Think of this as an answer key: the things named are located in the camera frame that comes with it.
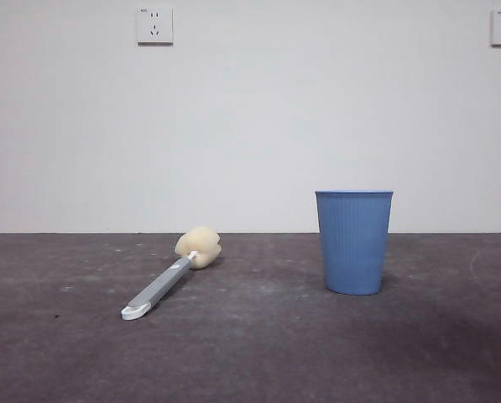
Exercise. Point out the blue ribbed plastic cup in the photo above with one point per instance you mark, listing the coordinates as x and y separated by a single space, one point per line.
355 243

